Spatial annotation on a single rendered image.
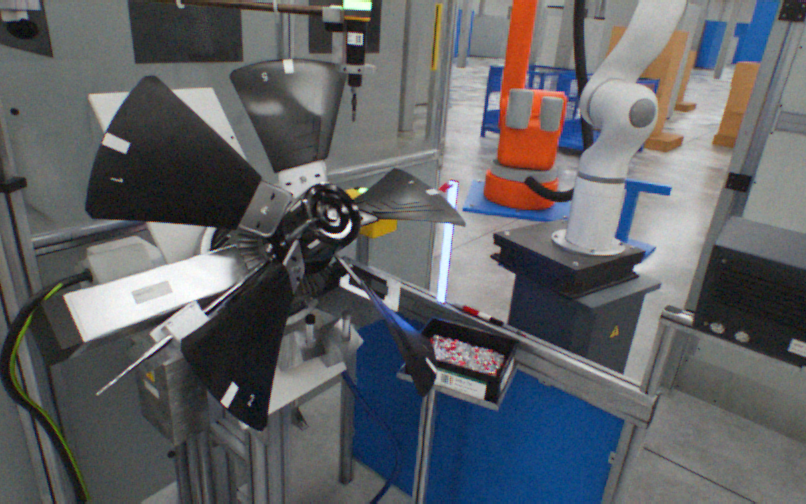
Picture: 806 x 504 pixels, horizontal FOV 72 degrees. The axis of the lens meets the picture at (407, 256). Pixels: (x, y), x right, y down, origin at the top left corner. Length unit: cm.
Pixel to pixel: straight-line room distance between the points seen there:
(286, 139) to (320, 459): 142
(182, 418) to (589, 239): 107
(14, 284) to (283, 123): 66
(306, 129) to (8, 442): 114
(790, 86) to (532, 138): 269
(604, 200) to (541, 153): 345
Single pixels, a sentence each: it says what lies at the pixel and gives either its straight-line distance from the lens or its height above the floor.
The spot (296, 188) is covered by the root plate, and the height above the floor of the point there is 124.
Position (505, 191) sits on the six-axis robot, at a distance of 494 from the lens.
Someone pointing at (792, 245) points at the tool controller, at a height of 124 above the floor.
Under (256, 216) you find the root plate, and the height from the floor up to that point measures 121.
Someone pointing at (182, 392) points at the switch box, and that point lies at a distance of 133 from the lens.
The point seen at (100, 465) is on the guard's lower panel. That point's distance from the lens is 194.
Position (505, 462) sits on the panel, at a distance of 158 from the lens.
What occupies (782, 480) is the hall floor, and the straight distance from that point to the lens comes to 272.
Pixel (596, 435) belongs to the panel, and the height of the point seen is 70.
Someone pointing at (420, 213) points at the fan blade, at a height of 118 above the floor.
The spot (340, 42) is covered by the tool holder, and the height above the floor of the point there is 149.
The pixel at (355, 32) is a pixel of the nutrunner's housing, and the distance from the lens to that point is 98.
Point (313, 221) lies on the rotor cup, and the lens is 92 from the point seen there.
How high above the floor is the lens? 155
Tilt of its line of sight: 24 degrees down
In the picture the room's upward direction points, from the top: 4 degrees clockwise
